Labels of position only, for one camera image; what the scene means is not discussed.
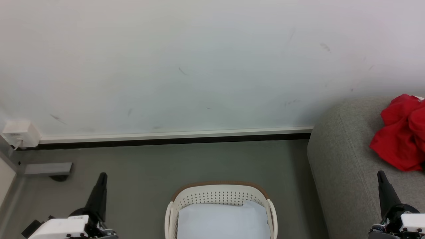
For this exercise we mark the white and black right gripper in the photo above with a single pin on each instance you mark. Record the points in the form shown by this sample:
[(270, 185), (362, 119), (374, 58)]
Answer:
[(406, 224)]

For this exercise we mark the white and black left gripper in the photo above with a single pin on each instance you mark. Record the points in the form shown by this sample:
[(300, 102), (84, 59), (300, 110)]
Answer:
[(66, 227)]

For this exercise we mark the red garment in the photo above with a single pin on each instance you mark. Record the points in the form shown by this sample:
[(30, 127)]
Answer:
[(398, 139)]

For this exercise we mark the cream perforated plastic laundry basket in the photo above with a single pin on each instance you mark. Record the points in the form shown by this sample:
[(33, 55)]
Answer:
[(215, 196)]

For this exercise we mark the black round floor foot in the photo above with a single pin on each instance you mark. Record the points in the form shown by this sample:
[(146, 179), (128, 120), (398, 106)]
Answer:
[(59, 178)]

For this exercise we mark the light grey fabric sofa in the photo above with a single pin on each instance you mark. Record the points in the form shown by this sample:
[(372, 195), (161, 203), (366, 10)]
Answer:
[(342, 159)]

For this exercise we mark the white and black baseboard strip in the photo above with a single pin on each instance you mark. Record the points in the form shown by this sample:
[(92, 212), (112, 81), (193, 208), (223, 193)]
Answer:
[(166, 136)]

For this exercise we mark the white cabinet panel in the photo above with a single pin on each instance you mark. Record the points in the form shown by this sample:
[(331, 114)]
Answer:
[(5, 179)]

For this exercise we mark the pale blue folded cloth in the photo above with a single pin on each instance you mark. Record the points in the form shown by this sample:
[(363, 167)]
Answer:
[(222, 220)]

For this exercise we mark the grey metal floor bracket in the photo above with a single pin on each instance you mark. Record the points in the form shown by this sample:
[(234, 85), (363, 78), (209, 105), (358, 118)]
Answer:
[(46, 168)]

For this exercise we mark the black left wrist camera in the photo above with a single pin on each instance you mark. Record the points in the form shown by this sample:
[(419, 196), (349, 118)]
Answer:
[(31, 229)]

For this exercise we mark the white wall socket box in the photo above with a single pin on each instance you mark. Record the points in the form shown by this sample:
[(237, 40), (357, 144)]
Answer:
[(21, 132)]

